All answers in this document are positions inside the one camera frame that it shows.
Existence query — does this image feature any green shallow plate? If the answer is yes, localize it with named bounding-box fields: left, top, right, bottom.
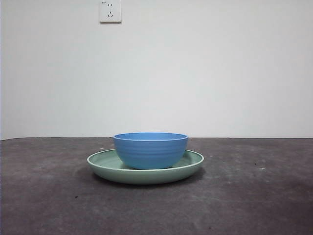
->
left=87, top=148, right=205, bottom=185

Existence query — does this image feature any white wall socket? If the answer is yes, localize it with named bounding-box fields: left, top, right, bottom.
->
left=99, top=0, right=122, bottom=24

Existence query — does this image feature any blue ribbed bowl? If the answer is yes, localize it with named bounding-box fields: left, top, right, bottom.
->
left=112, top=132, right=189, bottom=170

